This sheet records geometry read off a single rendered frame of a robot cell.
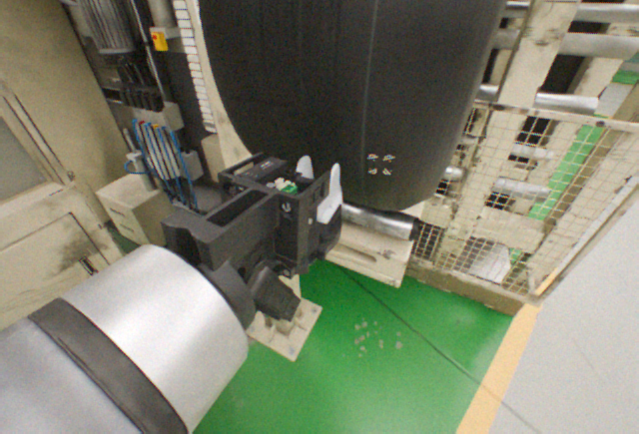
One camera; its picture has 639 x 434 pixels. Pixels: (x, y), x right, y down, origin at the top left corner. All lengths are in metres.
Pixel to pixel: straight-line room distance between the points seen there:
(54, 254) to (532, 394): 1.62
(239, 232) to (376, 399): 1.16
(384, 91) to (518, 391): 1.38
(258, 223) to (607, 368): 1.69
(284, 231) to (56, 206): 0.65
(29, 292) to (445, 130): 0.84
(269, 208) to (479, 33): 0.20
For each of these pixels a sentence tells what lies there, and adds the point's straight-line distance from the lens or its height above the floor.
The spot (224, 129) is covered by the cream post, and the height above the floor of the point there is 0.97.
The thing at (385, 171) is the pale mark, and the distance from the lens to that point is 0.28.
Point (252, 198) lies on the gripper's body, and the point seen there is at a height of 1.11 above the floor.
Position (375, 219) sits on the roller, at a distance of 0.47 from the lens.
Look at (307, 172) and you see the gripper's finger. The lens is 0.29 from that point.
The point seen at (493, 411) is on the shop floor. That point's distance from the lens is 1.41.
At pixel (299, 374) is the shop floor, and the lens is 1.29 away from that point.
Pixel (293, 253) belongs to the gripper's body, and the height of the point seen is 1.07.
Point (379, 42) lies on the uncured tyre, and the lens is 0.22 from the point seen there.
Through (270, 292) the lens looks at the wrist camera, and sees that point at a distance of 0.22.
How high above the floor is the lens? 1.22
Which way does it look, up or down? 37 degrees down
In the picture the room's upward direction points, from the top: straight up
